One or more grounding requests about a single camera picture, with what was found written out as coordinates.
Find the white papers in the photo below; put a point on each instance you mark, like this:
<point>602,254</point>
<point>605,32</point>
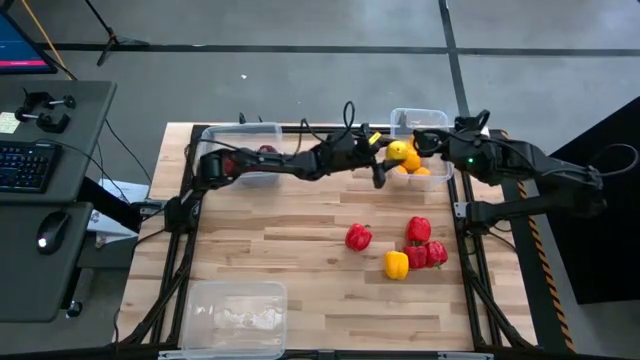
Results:
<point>125,192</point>

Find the yellow lemon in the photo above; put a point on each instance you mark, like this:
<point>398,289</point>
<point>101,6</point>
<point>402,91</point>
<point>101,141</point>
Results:
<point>400,170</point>
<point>397,150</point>

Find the white metal bracket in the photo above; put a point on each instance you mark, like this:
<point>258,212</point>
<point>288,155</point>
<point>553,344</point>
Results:
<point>462,210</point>

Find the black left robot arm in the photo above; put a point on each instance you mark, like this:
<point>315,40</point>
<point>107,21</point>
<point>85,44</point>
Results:
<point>280,162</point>

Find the black clamp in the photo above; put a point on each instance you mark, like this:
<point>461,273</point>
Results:
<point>67,102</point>
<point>52,122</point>

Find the pale sticky note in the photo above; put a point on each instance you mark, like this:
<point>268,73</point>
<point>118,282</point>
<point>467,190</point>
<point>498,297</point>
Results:
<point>7,122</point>

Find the small black knob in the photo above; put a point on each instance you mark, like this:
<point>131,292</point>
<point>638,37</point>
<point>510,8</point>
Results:
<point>74,309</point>

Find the yellow bell pepper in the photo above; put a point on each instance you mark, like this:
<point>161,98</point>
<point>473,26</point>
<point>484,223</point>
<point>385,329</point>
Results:
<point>396,265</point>

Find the black side panel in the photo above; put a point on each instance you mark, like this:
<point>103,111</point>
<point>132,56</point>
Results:
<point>600,225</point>

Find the computer monitor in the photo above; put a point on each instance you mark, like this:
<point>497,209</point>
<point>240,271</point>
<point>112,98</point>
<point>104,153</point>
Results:
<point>20,50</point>

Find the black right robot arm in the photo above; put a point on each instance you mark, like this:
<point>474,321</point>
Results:
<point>530,160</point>

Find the yellow tape tag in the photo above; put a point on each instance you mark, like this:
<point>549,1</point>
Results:
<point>375,138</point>

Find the black aluminium table frame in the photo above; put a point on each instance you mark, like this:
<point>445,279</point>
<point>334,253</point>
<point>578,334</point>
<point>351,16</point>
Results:
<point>390,356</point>

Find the black tripod stand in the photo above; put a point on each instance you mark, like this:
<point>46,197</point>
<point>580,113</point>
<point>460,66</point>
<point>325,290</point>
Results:
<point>117,40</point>

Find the clear plastic bin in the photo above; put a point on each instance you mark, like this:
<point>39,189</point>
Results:
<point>420,117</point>
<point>250,132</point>
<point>235,320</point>

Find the black keyboard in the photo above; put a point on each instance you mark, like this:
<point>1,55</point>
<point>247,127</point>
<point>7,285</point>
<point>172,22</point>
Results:
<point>25,167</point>

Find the black computer mouse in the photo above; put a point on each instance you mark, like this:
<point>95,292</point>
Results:
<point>52,232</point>

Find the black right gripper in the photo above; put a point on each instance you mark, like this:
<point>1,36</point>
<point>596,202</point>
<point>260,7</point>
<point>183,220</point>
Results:
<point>465,147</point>

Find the grey desk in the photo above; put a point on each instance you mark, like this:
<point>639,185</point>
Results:
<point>75,165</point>

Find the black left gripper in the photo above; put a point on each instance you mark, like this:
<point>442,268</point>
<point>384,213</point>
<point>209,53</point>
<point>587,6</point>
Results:
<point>362,152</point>

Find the yellow black hazard tape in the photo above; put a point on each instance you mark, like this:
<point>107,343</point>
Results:
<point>546,270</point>

